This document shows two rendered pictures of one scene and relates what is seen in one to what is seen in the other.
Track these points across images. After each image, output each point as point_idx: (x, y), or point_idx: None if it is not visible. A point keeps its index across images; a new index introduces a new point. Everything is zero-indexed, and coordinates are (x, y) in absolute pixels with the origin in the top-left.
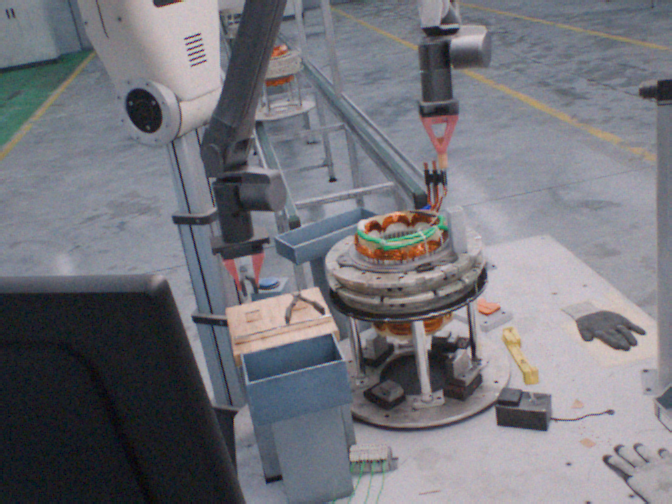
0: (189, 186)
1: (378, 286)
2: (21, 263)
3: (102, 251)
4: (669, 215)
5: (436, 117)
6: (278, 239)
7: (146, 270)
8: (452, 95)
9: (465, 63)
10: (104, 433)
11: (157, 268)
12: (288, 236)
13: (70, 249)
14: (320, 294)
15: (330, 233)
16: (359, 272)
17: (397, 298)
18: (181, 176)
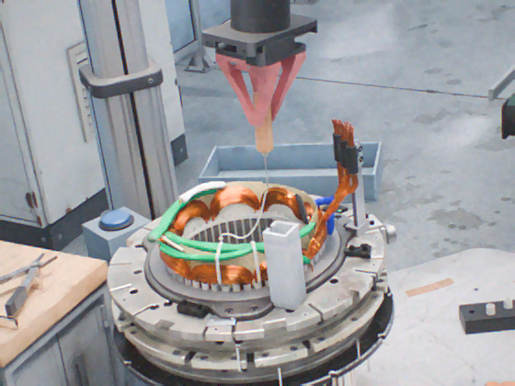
0: (87, 34)
1: (117, 306)
2: (347, 28)
3: (443, 42)
4: None
5: (233, 59)
6: (211, 153)
7: (467, 90)
8: (272, 26)
9: None
10: None
11: (483, 92)
12: (238, 153)
13: (412, 27)
14: (86, 276)
15: (315, 169)
16: (136, 267)
17: (138, 338)
18: (82, 16)
